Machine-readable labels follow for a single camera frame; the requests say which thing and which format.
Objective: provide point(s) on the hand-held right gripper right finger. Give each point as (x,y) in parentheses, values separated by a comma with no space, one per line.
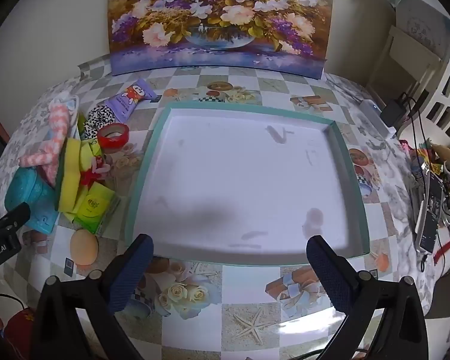
(328,273)

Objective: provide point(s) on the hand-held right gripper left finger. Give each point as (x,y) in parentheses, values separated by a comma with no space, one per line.
(135,270)

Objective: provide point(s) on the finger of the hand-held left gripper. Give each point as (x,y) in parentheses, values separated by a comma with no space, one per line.
(17,213)

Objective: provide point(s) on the yellow sponge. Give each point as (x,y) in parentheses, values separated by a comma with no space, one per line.
(70,180)

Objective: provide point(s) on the red hair clip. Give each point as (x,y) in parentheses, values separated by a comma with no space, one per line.
(88,176)

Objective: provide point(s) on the yellow-green cloth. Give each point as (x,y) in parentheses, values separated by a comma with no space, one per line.
(86,157)

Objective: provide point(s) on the pink white zigzag cloth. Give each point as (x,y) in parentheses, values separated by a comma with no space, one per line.
(58,127)

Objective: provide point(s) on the white tray with teal rim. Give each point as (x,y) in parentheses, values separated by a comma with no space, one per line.
(240,180)

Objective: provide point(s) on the purple snack packet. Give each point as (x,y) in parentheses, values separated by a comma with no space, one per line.
(125,103)

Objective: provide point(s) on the teal plastic container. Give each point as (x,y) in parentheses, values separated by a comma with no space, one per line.
(26,191)

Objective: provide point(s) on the orange egg-shaped sponge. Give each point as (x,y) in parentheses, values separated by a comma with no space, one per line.
(83,247)

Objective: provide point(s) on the green tea box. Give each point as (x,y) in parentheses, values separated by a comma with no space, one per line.
(92,204)

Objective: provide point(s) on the red cloth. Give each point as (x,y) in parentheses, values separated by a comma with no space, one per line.
(18,326)

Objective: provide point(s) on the checkered printed tablecloth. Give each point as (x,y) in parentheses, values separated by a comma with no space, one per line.
(247,300)

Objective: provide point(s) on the red tape roll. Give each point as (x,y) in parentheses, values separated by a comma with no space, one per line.
(110,143)

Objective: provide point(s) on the white power strip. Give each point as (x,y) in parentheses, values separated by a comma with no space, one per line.
(377,118)

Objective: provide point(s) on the pile of small trinkets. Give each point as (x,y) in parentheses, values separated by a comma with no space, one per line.
(446,157)

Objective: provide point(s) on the black power adapter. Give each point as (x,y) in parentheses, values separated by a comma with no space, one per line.
(393,112)

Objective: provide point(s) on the white folding chair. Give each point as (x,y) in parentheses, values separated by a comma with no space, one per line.
(408,48)

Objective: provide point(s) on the floral painting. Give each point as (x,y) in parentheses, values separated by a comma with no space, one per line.
(217,15)

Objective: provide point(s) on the white printed cushion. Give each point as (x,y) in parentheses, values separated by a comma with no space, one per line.
(423,18)

